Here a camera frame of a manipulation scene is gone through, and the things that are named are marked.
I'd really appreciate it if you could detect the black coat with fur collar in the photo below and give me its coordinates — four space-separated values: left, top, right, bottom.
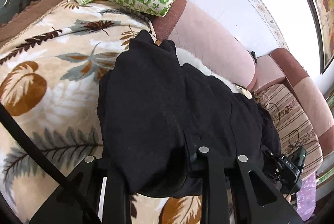
97 30 281 197

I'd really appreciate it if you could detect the striped beige floral pillow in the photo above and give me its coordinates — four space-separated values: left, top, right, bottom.
255 84 323 180

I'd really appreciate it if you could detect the pink maroon side cushion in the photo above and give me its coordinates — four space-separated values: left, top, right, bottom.
252 48 333 157

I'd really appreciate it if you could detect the pink bed headboard cushion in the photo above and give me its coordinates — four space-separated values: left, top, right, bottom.
152 0 256 90

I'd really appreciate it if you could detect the leaf pattern beige blanket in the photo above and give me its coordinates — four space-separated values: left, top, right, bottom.
0 0 236 224

